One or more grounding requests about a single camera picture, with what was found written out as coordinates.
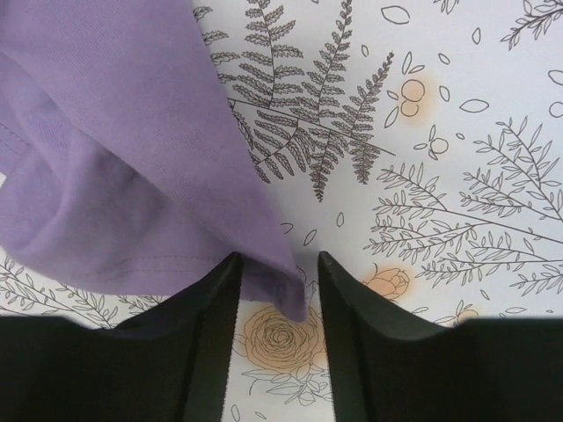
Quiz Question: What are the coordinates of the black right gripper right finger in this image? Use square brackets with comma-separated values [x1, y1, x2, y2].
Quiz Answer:
[318, 252, 562, 421]

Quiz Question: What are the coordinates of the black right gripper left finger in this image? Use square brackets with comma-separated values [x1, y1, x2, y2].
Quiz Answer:
[1, 253, 243, 421]

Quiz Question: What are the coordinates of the purple t shirt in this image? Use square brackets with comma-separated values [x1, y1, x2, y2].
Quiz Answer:
[1, 1, 306, 321]

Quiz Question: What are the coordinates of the floral patterned table mat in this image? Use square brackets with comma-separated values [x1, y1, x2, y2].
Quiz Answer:
[1, 1, 562, 421]

